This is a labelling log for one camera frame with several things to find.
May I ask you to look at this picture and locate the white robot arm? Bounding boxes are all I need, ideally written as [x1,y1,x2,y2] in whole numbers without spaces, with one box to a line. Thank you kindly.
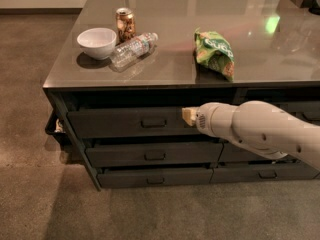
[182,101,320,170]

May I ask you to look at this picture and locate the green chip bag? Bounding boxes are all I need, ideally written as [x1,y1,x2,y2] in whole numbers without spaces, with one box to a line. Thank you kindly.
[194,29,234,82]

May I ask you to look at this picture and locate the clear plastic water bottle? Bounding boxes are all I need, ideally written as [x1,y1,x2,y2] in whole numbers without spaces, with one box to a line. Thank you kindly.
[109,33,158,68]

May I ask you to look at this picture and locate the white ceramic bowl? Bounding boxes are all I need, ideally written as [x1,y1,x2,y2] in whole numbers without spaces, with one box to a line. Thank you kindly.
[77,28,117,60]

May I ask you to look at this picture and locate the orange soda can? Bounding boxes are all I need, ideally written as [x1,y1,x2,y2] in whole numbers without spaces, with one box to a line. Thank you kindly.
[116,8,136,43]

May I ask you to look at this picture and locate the black bin beside cabinet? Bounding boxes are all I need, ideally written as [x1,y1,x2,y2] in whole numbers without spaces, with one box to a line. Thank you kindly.
[45,112,71,146]

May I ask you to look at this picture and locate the dark drawer cabinet frame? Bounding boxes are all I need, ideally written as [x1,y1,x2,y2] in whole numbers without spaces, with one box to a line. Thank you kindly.
[44,0,320,189]

